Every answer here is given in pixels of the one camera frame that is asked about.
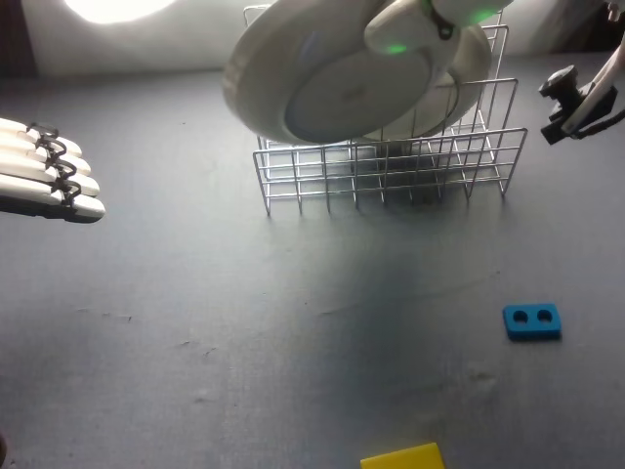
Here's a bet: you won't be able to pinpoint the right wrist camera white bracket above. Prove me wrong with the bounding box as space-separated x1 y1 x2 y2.
538 28 625 147

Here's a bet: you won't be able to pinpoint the blue block two holes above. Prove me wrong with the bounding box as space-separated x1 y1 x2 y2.
502 302 563 342

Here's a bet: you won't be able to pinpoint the silver wire rack shelf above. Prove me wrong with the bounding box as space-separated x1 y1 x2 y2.
242 3 529 217

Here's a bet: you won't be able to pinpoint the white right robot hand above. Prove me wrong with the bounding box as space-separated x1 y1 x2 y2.
363 0 515 58

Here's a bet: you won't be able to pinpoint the yellow rectangular block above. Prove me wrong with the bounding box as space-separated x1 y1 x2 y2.
359 442 446 469

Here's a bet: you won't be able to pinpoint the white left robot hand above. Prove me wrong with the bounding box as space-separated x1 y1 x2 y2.
0 116 107 226

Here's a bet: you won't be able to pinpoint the white plate black rim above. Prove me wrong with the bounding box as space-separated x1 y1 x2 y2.
222 0 463 147
370 21 493 144

